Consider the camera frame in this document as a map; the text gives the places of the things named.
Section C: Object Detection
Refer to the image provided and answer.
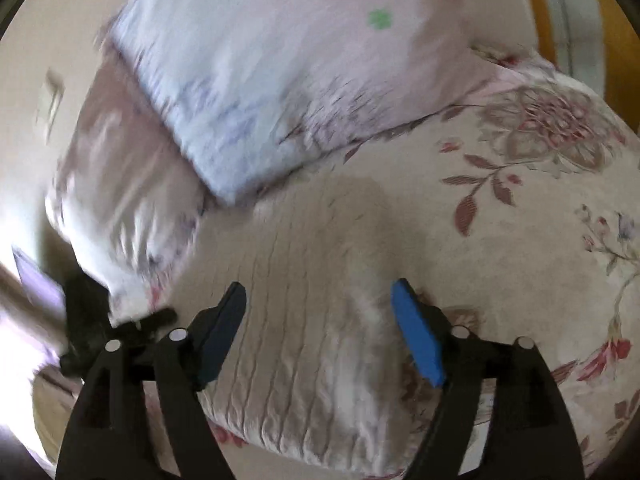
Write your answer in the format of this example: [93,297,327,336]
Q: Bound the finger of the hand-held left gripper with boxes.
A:
[114,308,179,341]

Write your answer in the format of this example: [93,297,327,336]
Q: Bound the beige floral bedspread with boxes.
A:
[30,45,640,480]

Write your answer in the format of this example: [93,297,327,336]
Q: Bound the bluish floral pillow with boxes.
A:
[107,0,531,206]

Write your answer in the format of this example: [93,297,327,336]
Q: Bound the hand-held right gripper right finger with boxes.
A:
[391,278,586,480]

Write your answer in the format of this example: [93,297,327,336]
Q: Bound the white wall switch plate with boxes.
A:
[35,70,66,136]

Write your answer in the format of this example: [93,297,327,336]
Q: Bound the pink floral pillow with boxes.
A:
[45,60,211,321]

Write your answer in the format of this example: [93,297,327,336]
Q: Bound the purple cloth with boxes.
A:
[12,247,66,321]

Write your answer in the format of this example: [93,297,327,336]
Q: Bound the cream cable knit sweater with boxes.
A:
[197,172,451,478]

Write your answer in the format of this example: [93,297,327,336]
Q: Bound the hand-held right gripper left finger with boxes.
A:
[55,281,248,480]

